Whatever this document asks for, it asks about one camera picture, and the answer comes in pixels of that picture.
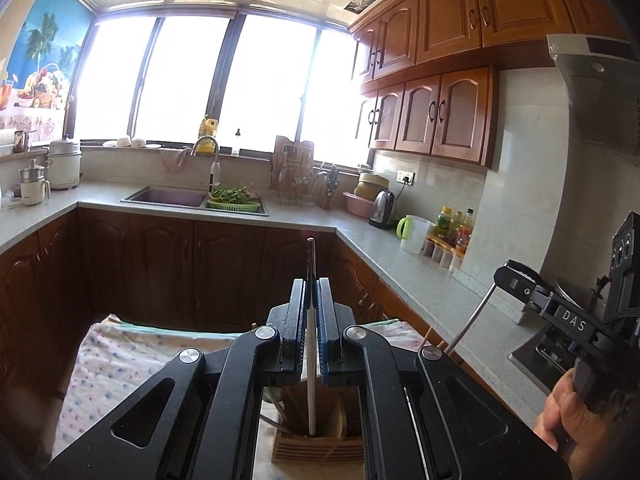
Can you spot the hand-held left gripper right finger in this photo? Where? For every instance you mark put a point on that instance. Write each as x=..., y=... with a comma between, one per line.
x=324, y=330

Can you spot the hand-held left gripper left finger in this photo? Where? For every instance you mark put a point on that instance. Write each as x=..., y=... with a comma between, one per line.
x=298, y=330

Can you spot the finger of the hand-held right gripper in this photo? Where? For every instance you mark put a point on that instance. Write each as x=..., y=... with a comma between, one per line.
x=522, y=285

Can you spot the steel chopstick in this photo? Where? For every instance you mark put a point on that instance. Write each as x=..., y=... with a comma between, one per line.
x=312, y=400
x=472, y=317

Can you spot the wooden utensil holder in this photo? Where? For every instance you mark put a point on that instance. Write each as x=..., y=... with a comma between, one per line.
x=315, y=452

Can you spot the person's right hand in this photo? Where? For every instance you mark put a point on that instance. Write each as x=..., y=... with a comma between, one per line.
x=565, y=420

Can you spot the steel gas stove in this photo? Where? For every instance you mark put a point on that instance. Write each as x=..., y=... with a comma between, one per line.
x=530, y=360

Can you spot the red cap bottle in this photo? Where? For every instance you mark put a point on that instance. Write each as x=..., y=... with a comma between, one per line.
x=462, y=242

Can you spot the spice jar set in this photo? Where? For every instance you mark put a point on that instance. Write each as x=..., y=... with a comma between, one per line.
x=442, y=255

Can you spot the green label bottle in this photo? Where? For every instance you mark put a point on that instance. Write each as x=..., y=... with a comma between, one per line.
x=443, y=222

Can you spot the pale wooden chopstick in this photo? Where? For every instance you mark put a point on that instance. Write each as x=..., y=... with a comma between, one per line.
x=427, y=337

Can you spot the grey kitchen countertop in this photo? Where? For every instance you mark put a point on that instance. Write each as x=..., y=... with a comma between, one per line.
x=310, y=220

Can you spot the pink basin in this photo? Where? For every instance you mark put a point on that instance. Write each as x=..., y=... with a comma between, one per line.
x=360, y=206

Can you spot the steel electric kettle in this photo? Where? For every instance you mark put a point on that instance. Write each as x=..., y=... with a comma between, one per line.
x=382, y=210

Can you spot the knife block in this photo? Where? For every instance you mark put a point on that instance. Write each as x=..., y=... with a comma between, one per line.
x=326, y=190

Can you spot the green colander with vegetables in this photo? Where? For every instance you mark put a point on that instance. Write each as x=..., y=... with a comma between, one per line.
x=235, y=201

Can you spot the wooden base cabinets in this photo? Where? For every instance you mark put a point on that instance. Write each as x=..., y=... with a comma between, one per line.
x=165, y=270

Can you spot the yellow pot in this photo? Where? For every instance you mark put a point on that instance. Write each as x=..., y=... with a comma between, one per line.
x=372, y=185

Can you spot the steel faucet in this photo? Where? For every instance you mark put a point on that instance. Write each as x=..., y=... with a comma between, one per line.
x=216, y=170

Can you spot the kitchen sink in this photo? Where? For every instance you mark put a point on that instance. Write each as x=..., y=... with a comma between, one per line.
x=165, y=197

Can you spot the wooden cutting board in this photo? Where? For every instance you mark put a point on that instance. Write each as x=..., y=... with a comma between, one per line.
x=282, y=141

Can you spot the small dark cap bottle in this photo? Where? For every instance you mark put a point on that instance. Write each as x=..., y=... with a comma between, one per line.
x=236, y=145

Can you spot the white dotted tablecloth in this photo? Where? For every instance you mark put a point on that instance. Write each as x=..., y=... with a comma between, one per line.
x=100, y=370

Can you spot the pink cloth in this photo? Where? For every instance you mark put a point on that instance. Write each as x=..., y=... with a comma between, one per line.
x=175, y=160

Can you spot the yellow oil bottle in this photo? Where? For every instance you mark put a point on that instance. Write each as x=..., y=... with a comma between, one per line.
x=206, y=135

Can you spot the steel range hood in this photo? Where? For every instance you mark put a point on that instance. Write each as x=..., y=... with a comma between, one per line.
x=590, y=75

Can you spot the white bowl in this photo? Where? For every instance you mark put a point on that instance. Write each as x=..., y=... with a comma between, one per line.
x=139, y=143
x=123, y=141

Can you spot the kitchen window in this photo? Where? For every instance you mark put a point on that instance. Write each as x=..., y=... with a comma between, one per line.
x=190, y=75

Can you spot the white rice cooker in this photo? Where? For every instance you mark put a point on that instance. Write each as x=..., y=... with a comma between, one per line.
x=65, y=165

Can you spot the small white kitchen appliance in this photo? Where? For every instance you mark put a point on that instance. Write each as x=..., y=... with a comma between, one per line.
x=34, y=187

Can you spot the wall socket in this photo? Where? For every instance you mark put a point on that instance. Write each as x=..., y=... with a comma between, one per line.
x=406, y=176

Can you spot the wooden wall cabinets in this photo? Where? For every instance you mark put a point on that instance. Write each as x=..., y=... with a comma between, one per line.
x=440, y=25

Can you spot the beach and fruit wall poster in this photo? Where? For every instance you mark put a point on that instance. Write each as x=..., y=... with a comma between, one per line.
x=45, y=45

